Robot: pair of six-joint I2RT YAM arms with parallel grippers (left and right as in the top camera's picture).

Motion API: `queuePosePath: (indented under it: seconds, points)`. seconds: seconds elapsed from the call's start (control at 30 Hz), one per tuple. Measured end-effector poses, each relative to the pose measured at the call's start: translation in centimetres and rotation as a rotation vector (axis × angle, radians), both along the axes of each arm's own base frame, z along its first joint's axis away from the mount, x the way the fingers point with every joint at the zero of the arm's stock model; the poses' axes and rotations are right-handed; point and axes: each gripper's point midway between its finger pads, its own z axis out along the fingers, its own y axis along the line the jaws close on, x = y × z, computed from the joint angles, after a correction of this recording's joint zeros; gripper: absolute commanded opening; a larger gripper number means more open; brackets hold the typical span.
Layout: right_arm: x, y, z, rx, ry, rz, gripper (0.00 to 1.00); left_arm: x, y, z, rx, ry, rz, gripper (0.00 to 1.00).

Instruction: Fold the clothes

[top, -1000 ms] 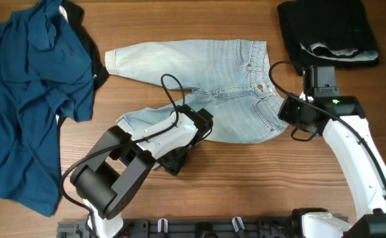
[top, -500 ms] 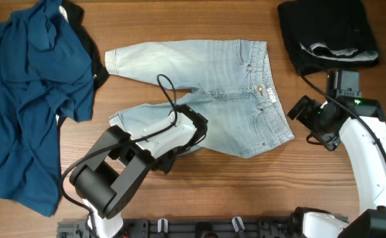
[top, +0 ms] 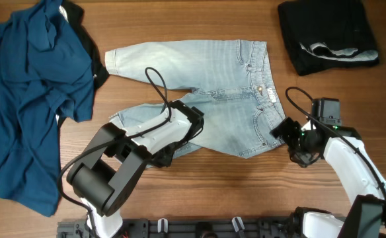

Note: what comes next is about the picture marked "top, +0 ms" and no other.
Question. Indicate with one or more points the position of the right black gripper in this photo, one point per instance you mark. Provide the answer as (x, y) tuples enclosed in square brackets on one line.
[(286, 133)]

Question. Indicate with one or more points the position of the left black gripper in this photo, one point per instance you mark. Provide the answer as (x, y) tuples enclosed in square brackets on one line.
[(162, 160)]

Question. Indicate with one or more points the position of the light blue denim shorts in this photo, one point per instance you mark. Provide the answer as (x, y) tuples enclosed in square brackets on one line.
[(230, 81)]

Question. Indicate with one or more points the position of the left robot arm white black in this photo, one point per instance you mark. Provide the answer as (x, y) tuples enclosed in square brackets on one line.
[(107, 171)]

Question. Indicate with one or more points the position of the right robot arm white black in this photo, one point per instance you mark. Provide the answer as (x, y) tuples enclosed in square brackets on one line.
[(324, 137)]

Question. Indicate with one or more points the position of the folded black garment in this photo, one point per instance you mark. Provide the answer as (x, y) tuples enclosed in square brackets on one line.
[(325, 34)]

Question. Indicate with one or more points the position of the dark blue shirt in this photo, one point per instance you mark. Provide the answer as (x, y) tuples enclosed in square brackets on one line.
[(45, 74)]

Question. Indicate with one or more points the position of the black garment under blue shirt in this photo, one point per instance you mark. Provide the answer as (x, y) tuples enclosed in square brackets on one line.
[(75, 16)]

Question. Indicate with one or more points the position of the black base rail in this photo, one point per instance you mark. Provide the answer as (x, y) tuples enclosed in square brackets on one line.
[(223, 228)]

